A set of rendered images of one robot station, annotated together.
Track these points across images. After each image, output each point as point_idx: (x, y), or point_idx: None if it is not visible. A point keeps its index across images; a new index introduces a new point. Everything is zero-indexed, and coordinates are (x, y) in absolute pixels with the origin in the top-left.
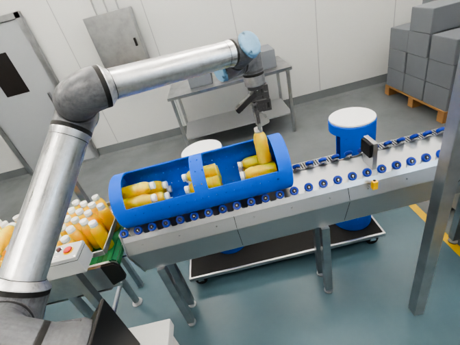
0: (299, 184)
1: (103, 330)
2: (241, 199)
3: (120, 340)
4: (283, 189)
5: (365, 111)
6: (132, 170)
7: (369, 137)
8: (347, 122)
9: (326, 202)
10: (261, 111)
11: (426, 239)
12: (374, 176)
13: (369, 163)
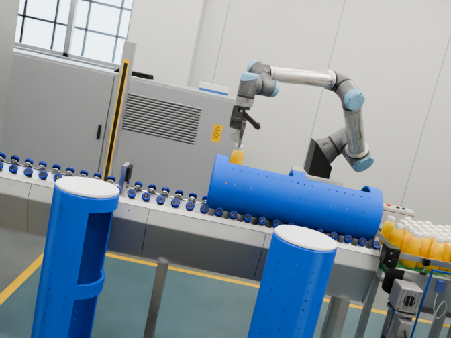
0: (194, 206)
1: (313, 145)
2: (253, 218)
3: (311, 157)
4: (212, 210)
5: (67, 182)
6: (364, 192)
7: (124, 164)
8: (104, 185)
9: None
10: (236, 132)
11: None
12: (131, 188)
13: (125, 188)
